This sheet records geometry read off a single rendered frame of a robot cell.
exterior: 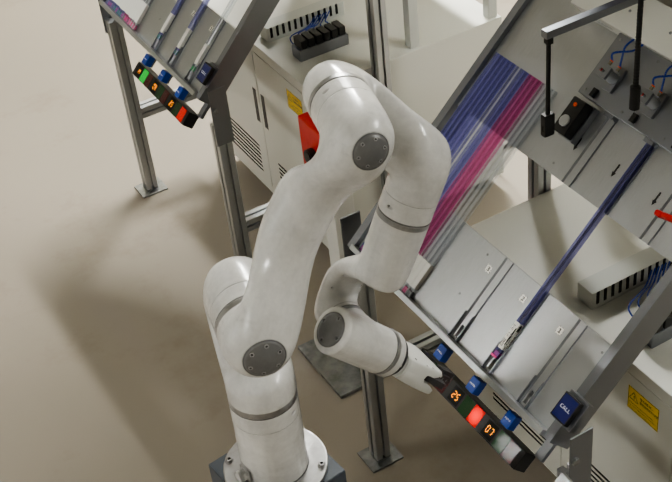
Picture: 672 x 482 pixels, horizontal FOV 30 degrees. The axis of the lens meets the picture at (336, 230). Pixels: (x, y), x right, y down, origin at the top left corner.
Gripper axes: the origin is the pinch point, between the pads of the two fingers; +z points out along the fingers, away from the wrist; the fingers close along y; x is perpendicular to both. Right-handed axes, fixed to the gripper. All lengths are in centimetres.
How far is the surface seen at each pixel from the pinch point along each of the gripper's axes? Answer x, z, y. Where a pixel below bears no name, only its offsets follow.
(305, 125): 16, 14, -89
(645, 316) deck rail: 31.3, 8.8, 21.1
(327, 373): -39, 66, -83
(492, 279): 18.4, 10.0, -11.7
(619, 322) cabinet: 24.5, 41.9, -3.7
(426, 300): 6.2, 10.2, -22.3
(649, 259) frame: 38, 48, -12
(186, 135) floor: -25, 81, -218
